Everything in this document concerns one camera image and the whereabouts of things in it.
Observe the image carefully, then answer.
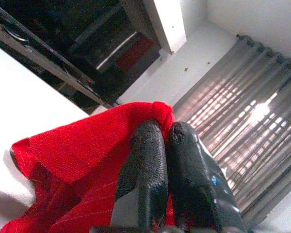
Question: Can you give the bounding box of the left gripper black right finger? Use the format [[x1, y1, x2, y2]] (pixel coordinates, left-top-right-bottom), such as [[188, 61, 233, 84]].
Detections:
[[168, 121, 248, 233]]

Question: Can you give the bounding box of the white TV cabinet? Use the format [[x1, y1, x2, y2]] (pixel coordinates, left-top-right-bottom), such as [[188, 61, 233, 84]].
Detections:
[[0, 0, 187, 115]]

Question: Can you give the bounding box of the grey curtain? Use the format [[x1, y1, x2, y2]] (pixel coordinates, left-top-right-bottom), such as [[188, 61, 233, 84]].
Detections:
[[173, 35, 291, 219]]

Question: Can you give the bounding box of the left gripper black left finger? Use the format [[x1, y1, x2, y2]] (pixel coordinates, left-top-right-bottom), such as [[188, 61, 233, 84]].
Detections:
[[91, 120, 169, 233]]

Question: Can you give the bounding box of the red pinstripe garment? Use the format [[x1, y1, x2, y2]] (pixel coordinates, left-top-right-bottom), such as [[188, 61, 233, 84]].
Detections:
[[0, 100, 175, 233]]

